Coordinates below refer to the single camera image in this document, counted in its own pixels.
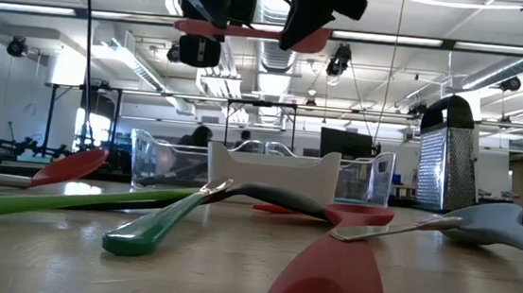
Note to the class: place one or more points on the black computer monitor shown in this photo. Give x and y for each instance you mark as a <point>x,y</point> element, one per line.
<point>347,143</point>

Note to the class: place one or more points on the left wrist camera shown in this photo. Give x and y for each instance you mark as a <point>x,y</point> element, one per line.
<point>243,2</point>

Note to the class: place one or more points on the small red spatula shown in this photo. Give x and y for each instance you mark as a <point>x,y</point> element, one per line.
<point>275,209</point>

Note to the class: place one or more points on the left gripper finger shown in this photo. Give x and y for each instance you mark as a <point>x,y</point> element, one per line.
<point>219,5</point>
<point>198,51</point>

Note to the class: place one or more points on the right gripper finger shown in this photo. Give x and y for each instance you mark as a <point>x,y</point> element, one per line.
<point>301,17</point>

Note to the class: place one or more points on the silver ribbed ventilation duct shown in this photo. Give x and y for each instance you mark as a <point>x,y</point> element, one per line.
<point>276,57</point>

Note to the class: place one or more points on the grey serving spoon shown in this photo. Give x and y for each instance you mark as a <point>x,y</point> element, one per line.
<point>487,223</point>

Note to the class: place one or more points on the black workstation frame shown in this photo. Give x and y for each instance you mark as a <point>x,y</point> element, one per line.
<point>49,118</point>

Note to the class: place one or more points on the black background robot arm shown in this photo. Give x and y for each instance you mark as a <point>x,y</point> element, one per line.
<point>29,147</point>

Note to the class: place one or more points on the lime green spatula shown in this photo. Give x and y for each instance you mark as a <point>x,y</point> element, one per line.
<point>47,204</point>

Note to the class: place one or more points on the pink silicone spatula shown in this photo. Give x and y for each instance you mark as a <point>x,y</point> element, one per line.
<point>252,33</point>

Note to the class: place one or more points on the person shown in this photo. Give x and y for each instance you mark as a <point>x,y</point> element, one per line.
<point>244,138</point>
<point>200,136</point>

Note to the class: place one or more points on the black crossbar with LED strips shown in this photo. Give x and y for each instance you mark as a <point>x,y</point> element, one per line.
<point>448,44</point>

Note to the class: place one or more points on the black round spotlight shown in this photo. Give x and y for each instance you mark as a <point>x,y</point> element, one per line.
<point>510,84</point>
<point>339,61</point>
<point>172,53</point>
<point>17,47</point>

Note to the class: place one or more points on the white plastic bin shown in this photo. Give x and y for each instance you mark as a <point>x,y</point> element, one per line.
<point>268,175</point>

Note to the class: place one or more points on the red slotted spoon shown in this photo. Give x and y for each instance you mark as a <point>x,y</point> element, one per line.
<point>331,276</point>

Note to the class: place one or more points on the white rectangular air duct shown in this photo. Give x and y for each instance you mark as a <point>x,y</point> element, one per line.
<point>122,58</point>

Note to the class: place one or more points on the clear plastic bin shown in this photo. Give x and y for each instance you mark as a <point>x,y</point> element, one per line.
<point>368,179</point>
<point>160,166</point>

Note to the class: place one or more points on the clear plastic utensil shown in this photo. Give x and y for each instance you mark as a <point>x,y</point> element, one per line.
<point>377,231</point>

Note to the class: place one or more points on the black ladle spoon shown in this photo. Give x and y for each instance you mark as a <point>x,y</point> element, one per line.
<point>276,196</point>

